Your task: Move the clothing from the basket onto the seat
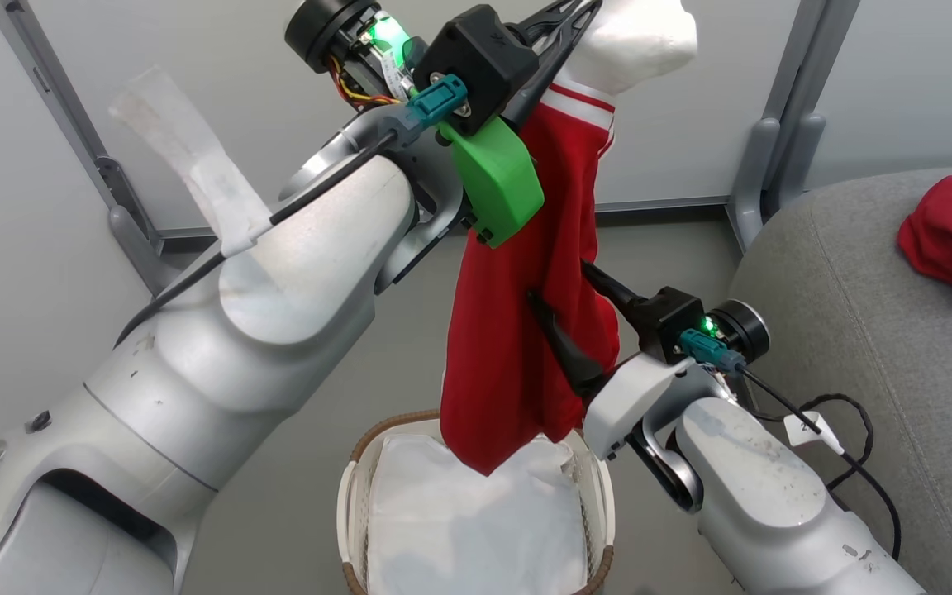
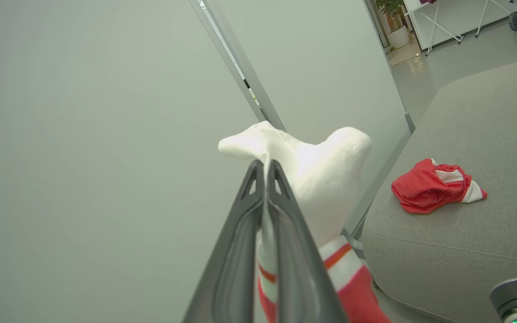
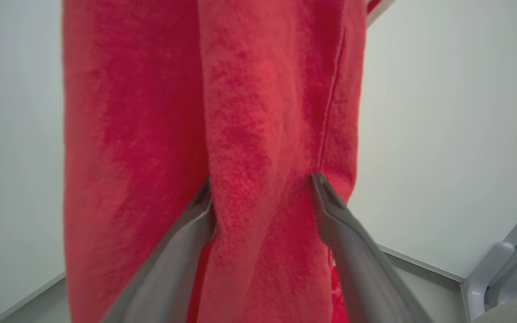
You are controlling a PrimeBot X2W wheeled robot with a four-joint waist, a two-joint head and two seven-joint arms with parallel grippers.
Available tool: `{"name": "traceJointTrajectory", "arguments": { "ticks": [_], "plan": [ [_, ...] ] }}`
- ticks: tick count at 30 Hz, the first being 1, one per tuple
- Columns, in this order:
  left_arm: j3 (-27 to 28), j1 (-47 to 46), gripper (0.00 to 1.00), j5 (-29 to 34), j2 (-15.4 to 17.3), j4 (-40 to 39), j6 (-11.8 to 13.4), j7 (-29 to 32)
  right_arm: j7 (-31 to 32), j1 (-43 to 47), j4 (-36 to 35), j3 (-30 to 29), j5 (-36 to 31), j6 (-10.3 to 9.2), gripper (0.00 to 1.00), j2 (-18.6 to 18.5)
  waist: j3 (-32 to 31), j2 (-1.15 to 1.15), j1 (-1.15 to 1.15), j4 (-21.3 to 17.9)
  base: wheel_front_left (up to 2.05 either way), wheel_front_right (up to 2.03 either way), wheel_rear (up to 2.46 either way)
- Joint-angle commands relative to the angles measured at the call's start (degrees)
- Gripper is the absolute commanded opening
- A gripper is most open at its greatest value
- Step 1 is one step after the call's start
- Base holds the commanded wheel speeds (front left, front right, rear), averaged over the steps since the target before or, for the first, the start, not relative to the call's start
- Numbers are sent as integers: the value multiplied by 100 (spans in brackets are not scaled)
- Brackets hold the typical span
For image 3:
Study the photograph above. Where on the grey partition bottom rail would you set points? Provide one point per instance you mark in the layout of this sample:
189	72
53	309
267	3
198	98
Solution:
29	298
420	262

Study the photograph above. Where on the red and white garment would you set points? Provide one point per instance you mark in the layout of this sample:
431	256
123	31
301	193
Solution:
159	134

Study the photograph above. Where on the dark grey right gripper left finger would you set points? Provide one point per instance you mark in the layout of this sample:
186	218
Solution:
168	273

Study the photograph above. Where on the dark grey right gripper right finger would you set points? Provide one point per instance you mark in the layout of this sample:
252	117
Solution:
361	269

